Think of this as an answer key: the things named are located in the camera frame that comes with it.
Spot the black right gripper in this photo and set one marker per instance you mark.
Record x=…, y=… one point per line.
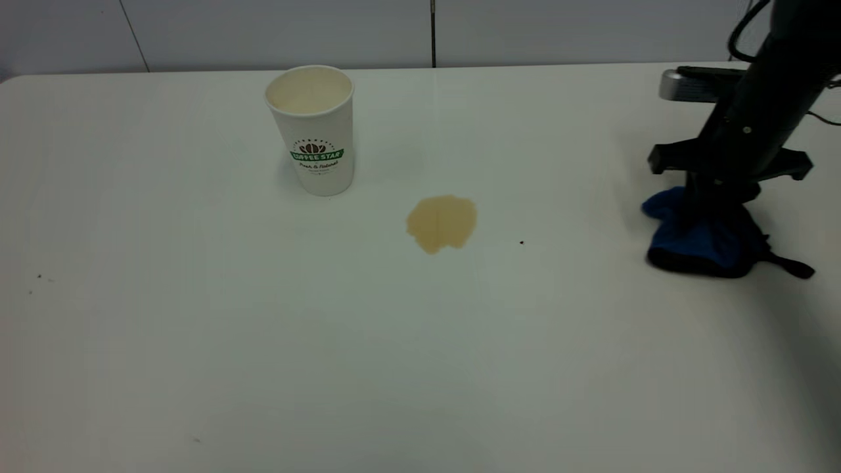
x=742, y=141

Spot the blue cloth with black trim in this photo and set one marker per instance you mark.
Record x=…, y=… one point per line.
x=696, y=253

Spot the white paper coffee cup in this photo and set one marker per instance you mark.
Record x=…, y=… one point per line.
x=315, y=118

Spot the light brown coffee spill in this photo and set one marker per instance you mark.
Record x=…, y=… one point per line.
x=441, y=222

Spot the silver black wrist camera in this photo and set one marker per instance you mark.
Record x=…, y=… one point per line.
x=696, y=84

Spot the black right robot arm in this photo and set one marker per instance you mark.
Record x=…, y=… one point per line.
x=798, y=33

